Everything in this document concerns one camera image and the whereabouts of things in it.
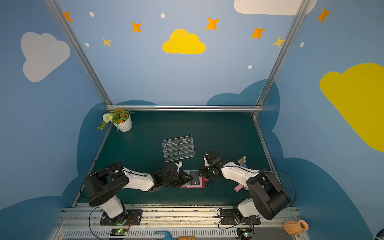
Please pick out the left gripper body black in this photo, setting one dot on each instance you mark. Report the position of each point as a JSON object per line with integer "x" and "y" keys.
{"x": 179, "y": 177}

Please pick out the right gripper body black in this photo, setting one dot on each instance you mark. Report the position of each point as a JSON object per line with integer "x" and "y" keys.
{"x": 208, "y": 169}

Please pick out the red card holder wallet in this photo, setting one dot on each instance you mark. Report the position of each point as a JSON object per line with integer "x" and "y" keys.
{"x": 196, "y": 182}

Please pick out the clear acrylic card organizer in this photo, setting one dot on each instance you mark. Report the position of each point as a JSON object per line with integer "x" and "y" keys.
{"x": 178, "y": 148}

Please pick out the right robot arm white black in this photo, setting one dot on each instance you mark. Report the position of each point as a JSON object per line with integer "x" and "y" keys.
{"x": 268, "y": 196}

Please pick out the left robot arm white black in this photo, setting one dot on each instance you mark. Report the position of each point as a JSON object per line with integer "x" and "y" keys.
{"x": 103, "y": 185}

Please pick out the right green circuit board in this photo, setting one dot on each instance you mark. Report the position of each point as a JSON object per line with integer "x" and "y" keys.
{"x": 244, "y": 233}

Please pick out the green circuit board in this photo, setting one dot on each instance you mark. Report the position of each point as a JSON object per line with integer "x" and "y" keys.
{"x": 119, "y": 232}
{"x": 244, "y": 233}

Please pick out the white pot with flowers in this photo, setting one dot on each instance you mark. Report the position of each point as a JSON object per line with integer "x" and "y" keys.
{"x": 120, "y": 118}

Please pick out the left green circuit board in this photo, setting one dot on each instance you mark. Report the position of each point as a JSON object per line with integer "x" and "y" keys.
{"x": 119, "y": 232}

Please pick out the terracotta clay vase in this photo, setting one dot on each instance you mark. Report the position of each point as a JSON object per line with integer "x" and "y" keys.
{"x": 294, "y": 228}

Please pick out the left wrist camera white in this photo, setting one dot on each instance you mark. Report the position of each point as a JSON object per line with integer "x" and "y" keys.
{"x": 179, "y": 165}

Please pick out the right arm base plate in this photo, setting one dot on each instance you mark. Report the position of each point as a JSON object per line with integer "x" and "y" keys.
{"x": 230, "y": 217}

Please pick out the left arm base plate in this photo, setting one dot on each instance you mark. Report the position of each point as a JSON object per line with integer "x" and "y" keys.
{"x": 126, "y": 218}

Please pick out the teal handled tool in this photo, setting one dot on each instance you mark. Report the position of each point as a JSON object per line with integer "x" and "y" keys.
{"x": 168, "y": 236}

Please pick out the aluminium rail front frame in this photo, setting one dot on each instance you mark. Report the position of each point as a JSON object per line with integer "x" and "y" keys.
{"x": 202, "y": 222}

